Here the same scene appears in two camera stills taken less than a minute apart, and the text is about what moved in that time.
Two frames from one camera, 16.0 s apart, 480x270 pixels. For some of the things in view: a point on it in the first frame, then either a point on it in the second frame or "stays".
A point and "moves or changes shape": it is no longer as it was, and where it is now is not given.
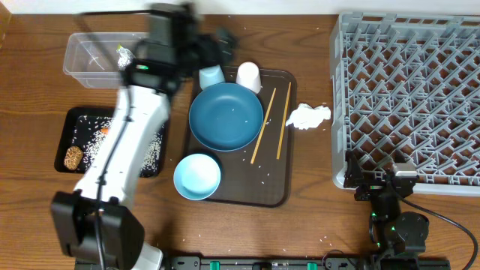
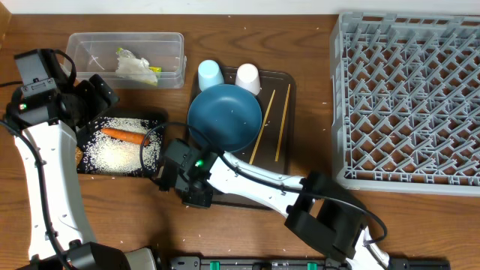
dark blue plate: x=225 y=117 stays
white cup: x=248 y=74 stays
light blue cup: x=211 y=76 stays
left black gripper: x=225 y=53 to x=103 y=103
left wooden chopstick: x=263 y=125 stays
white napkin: x=304 y=116 moves or changes shape
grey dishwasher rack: x=405 y=89 stays
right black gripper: x=355 y=176 to x=195 y=197
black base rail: x=391 y=262 stays
